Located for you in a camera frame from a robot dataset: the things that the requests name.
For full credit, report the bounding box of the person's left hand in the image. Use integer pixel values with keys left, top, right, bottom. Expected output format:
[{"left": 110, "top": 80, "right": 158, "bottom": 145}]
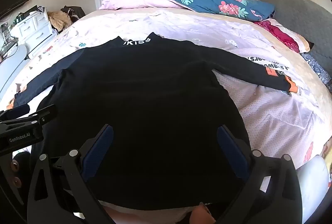
[{"left": 9, "top": 151, "right": 30, "bottom": 188}]

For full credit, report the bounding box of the blue patterned pillow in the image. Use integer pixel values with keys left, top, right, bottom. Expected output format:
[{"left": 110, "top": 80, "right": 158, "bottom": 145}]
[{"left": 301, "top": 52, "right": 332, "bottom": 90}]

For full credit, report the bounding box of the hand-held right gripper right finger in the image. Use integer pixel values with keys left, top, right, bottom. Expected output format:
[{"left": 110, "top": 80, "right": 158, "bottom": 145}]
[{"left": 216, "top": 124, "right": 303, "bottom": 224}]

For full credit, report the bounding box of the dark clothes pile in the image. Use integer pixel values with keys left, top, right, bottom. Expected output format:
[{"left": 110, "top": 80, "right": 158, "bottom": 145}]
[{"left": 60, "top": 6, "right": 86, "bottom": 20}]

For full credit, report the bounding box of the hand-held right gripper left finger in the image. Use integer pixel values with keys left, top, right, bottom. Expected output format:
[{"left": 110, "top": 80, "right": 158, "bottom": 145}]
[{"left": 27, "top": 124, "right": 122, "bottom": 224}]

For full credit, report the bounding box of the beige clothes pile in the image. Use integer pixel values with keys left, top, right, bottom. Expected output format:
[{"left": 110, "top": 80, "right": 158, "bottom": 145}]
[{"left": 48, "top": 10, "right": 73, "bottom": 33}]

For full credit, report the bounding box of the red floral pillow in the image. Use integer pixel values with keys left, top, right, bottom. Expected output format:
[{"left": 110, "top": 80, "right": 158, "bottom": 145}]
[{"left": 253, "top": 18, "right": 314, "bottom": 53}]

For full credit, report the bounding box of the black long-sleeved sweater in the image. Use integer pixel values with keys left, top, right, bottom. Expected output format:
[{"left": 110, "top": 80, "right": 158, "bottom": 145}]
[{"left": 10, "top": 32, "right": 292, "bottom": 210}]

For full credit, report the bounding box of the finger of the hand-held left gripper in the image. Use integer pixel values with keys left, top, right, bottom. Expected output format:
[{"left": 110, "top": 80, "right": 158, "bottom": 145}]
[
  {"left": 0, "top": 104, "right": 31, "bottom": 121},
  {"left": 26, "top": 104, "right": 58, "bottom": 127}
]

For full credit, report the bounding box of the grey padded headboard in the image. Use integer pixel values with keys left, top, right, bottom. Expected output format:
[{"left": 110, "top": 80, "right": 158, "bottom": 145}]
[{"left": 245, "top": 0, "right": 332, "bottom": 79}]

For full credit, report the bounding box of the white drawer cabinet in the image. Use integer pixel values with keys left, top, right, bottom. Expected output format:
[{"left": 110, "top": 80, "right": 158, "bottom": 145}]
[{"left": 9, "top": 8, "right": 54, "bottom": 59}]

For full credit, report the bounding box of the pink printed bed sheet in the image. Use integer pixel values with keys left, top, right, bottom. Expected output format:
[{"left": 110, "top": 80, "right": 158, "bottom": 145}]
[{"left": 0, "top": 8, "right": 327, "bottom": 170}]

